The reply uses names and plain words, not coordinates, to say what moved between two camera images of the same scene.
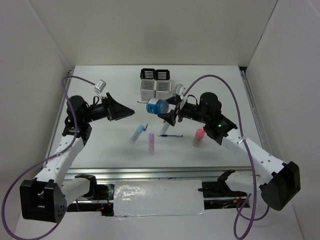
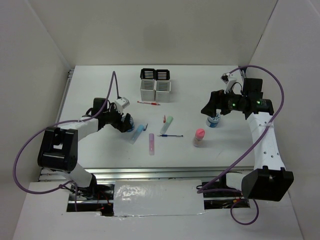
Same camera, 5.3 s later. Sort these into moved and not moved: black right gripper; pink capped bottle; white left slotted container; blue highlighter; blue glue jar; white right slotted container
Moved: blue glue jar; black right gripper
Not moved: white left slotted container; pink capped bottle; white right slotted container; blue highlighter
